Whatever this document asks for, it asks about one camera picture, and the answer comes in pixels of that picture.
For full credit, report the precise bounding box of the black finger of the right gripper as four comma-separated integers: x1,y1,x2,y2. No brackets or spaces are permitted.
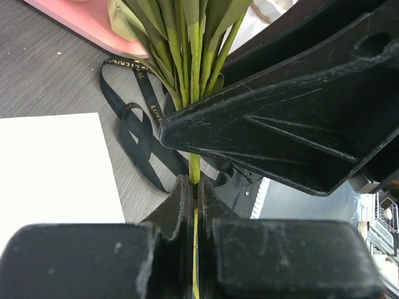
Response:
160,1,398,196

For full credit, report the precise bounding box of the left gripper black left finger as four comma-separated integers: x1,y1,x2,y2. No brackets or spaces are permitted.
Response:
1,176,193,298

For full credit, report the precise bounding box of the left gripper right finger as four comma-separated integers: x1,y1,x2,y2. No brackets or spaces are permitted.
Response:
198,179,385,298

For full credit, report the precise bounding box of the black ribbon strap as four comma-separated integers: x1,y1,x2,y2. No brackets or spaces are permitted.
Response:
99,57,234,192

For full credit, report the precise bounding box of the white wrapping paper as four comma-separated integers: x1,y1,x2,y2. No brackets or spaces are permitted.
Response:
1,113,125,247

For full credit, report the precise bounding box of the brown rose flower stem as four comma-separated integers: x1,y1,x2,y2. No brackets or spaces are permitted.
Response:
126,1,250,298

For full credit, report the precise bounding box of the white ribbed vase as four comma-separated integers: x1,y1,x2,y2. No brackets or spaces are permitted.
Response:
251,0,297,24

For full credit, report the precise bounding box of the yellow-green mug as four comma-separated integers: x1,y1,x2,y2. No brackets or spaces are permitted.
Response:
107,0,145,42

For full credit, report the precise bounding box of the pink three-tier shelf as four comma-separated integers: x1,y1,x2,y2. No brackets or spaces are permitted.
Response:
26,0,148,58

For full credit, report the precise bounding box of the white slotted cable duct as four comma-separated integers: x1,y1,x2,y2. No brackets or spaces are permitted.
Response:
250,178,271,219

